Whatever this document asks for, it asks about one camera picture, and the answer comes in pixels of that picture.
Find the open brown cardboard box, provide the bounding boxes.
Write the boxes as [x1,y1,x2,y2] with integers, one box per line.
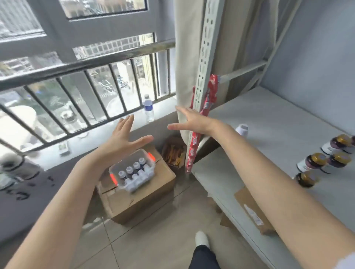
[160,136,186,170]

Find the bunch of red snack strips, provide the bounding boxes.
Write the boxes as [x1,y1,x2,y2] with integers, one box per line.
[185,73,220,173]

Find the window with metal bars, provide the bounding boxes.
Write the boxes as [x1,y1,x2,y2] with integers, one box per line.
[0,0,177,156]

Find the person's right hand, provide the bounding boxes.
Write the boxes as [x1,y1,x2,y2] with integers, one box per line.
[167,105,222,139]

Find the person's left forearm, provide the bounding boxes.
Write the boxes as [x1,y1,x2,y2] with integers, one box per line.
[5,151,117,269]

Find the person's left hand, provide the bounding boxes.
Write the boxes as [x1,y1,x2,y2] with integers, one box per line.
[97,114,155,167]

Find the clear water bottle blue label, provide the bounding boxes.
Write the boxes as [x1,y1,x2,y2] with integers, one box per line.
[143,94,155,122]

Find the closed brown cardboard box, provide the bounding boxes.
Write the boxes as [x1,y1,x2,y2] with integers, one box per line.
[95,147,177,225]

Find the person's right forearm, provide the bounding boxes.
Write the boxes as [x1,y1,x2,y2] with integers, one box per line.
[213,125,355,269]

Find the gray window sill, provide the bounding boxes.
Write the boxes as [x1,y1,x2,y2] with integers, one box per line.
[16,94,178,171]

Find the clear glass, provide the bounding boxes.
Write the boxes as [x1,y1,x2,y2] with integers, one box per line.
[60,109,89,139]

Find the pile of colourful snack packets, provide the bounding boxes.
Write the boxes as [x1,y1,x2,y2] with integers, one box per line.
[163,144,185,167]

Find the clear bin orange handles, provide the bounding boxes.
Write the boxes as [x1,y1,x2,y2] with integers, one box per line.
[108,149,156,193]

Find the person's right white shoe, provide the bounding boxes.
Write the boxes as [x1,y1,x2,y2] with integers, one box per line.
[195,231,210,249]

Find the person's white sleeve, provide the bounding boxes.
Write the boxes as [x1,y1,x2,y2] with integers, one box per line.
[331,251,355,269]

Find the person's black trousers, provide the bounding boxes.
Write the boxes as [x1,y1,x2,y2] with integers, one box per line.
[188,245,221,269]

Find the white metal shelf rack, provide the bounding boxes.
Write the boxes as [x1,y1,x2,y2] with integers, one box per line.
[188,0,355,269]

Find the small open cardboard box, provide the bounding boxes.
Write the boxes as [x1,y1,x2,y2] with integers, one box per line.
[234,186,275,236]

